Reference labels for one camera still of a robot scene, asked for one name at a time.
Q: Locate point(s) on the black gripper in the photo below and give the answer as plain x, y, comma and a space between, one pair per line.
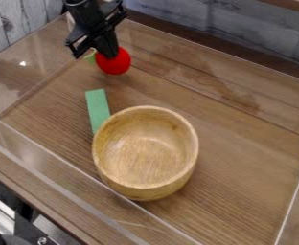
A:
94, 31

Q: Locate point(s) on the red felt fruit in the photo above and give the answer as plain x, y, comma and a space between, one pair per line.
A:
113, 66

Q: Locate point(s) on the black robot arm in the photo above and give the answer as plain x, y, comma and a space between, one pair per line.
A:
95, 23

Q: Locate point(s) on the green flat block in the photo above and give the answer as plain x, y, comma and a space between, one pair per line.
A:
98, 108

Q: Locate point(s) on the wooden bowl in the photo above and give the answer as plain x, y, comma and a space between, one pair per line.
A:
145, 151

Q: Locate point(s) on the clear acrylic tray enclosure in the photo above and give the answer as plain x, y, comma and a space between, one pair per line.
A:
241, 200

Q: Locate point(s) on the black bracket with screw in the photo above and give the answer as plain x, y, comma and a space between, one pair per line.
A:
27, 231

